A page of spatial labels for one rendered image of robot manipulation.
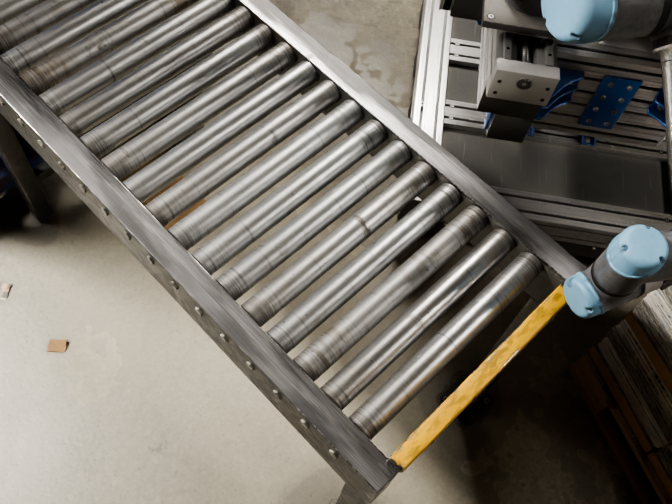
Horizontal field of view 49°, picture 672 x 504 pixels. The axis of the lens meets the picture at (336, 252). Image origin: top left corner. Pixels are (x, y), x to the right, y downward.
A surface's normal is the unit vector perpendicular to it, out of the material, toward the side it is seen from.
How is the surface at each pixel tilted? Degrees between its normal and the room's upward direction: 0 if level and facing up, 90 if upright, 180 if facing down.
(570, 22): 88
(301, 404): 0
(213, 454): 0
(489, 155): 0
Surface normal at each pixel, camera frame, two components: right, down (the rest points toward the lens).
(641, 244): 0.08, -0.45
